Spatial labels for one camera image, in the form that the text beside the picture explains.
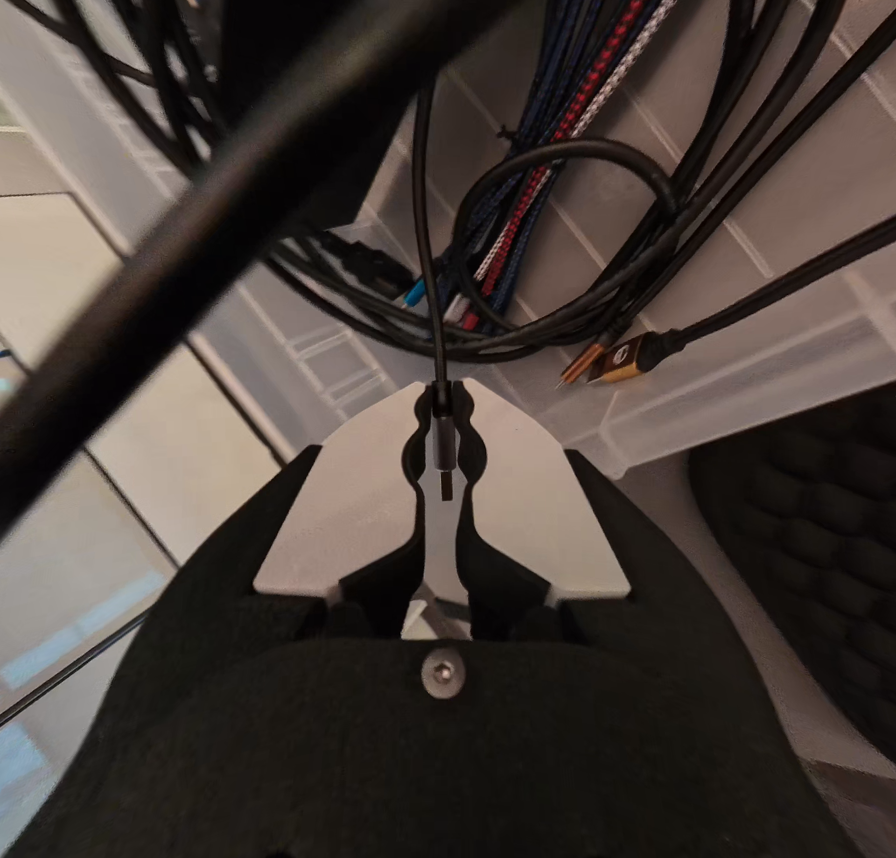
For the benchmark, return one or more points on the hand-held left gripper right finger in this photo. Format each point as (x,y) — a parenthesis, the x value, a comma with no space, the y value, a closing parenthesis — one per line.
(553,508)

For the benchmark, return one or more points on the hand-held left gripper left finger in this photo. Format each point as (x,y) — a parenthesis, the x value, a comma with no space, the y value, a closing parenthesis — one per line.
(336,508)

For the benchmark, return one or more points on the clear plastic bin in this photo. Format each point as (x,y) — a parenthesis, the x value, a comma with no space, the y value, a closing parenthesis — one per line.
(770,396)

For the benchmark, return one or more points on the black mesh wrist rest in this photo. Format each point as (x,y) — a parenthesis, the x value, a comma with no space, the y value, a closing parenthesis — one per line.
(805,522)

